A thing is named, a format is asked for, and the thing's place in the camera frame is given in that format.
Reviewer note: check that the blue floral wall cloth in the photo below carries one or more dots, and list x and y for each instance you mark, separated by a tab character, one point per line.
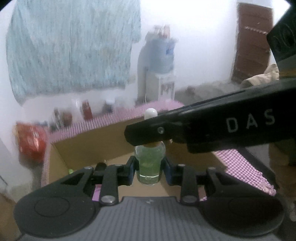
56	47

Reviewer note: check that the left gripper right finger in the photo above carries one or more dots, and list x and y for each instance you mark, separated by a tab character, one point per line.
185	177

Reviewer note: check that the black cylindrical tube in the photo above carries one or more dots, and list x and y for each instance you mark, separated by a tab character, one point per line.
101	166

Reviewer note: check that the white lid jar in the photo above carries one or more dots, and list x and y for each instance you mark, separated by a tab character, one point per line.
108	106

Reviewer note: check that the purple checkered tablecloth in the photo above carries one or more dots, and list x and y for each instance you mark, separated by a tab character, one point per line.
236	164

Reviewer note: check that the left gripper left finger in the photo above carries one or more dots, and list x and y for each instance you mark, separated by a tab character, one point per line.
114	176

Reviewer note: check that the green dropper bottle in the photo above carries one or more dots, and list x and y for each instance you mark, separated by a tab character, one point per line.
149	158

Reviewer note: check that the red snack bag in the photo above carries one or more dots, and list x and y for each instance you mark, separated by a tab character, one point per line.
32	141

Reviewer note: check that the beige jacket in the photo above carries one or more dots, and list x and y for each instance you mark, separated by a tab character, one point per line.
271	74

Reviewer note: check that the red jar on floor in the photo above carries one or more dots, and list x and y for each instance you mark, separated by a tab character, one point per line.
86	110

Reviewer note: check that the water dispenser with bottle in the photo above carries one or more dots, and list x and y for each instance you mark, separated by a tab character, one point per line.
156	75

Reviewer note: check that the brown wooden door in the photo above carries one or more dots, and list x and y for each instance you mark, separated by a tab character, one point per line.
252	49

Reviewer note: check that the cardboard box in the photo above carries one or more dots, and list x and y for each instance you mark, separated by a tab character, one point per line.
108	144

